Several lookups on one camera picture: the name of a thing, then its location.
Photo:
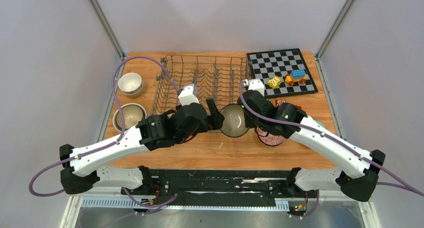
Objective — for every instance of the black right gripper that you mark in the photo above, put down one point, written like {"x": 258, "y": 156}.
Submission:
{"x": 249, "y": 123}

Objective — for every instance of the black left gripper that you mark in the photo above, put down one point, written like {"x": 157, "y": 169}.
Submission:
{"x": 214, "y": 120}

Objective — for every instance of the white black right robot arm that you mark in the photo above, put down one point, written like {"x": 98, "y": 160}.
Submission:
{"x": 357, "y": 171}

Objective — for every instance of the red owl toy block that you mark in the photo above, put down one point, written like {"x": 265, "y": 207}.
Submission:
{"x": 279, "y": 102}

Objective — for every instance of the blue white zigzag bowl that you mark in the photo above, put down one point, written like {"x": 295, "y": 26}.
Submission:
{"x": 269, "y": 139}

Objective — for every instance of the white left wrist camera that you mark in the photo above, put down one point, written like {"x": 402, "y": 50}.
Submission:
{"x": 188, "y": 95}

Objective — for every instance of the grey wire dish rack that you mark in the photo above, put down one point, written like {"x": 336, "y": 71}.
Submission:
{"x": 214, "y": 77}

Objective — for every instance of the black white chessboard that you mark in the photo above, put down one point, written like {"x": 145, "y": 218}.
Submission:
{"x": 265, "y": 65}

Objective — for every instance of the toy brick car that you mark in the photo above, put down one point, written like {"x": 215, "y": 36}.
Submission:
{"x": 296, "y": 76}

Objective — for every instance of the mint green leaf bowl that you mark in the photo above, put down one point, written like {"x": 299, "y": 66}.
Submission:
{"x": 321, "y": 123}

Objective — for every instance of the dark blue floral bowl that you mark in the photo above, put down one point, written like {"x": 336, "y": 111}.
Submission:
{"x": 234, "y": 121}

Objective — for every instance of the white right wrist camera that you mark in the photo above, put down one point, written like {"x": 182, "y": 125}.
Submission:
{"x": 255, "y": 85}

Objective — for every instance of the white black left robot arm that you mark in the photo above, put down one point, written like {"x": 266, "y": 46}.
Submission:
{"x": 88, "y": 167}

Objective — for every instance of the beige bowl with flower sprig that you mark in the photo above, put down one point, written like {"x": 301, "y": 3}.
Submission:
{"x": 130, "y": 82}

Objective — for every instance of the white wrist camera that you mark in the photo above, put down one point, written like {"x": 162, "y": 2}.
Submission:
{"x": 255, "y": 85}
{"x": 188, "y": 95}

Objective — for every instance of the teal bowl with orange flower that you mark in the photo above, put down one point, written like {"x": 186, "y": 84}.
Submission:
{"x": 116, "y": 124}

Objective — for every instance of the yellow owl toy block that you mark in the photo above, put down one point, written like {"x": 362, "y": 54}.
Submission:
{"x": 274, "y": 82}

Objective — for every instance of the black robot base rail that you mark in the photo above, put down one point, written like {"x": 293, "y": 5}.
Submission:
{"x": 220, "y": 188}

